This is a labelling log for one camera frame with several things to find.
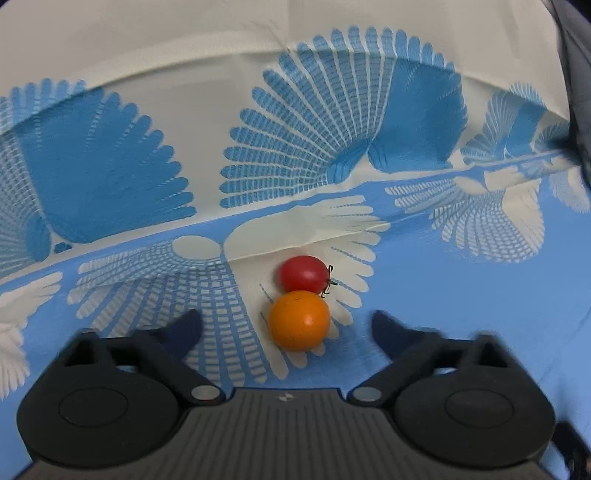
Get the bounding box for grey cloth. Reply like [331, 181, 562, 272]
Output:
[549, 0, 591, 185]

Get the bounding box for blue white patterned cloth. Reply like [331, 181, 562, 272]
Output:
[0, 0, 591, 480]

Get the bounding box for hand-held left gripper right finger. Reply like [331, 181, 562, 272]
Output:
[346, 310, 514, 407]

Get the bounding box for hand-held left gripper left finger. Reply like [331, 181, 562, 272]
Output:
[65, 309, 227, 407]

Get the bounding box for orange cherry tomato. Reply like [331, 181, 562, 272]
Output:
[269, 291, 331, 353]

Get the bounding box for red cherry tomato with stem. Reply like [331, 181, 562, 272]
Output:
[277, 255, 337, 298]

